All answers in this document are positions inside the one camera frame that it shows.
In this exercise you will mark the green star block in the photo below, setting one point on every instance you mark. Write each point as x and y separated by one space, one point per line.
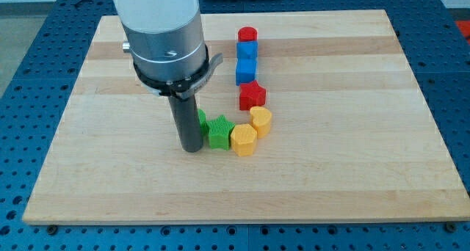
220 133

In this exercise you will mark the red star block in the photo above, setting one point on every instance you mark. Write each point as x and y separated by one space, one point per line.
251 94

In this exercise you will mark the green block behind rod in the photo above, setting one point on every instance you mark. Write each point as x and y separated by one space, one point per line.
203 123

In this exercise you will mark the light wooden board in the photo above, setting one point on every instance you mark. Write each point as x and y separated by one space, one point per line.
352 137

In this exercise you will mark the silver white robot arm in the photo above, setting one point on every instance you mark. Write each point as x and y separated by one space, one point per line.
167 45

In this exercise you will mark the yellow hexagon block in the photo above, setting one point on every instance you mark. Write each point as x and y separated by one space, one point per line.
244 139

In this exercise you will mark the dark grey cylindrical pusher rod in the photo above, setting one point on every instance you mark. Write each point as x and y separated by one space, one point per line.
185 115

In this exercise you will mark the yellow heart block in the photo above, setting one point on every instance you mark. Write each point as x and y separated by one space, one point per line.
261 120

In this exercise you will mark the blue cube block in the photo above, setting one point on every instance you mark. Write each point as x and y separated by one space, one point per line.
245 71

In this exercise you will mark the blue triangular block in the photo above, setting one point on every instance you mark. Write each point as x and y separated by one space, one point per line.
247 50

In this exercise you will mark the red cylinder block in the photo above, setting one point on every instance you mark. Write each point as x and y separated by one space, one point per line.
247 34

